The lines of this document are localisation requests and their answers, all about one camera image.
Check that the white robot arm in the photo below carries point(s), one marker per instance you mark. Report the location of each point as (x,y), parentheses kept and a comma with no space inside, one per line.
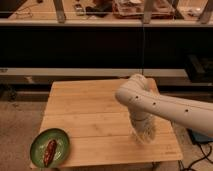
(144,104)

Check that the brown red bottle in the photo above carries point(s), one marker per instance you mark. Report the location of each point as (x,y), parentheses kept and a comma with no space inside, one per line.
(49,152)

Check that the wooden table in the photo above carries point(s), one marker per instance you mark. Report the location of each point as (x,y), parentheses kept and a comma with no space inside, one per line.
(99,129)

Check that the green round plate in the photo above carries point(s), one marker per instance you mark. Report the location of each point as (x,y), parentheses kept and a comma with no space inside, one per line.
(40,143)

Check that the blue box on floor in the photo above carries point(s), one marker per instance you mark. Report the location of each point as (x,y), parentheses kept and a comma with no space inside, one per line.
(198,138)

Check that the long workbench shelf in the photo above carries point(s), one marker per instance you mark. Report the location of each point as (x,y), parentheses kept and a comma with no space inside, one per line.
(179,13)

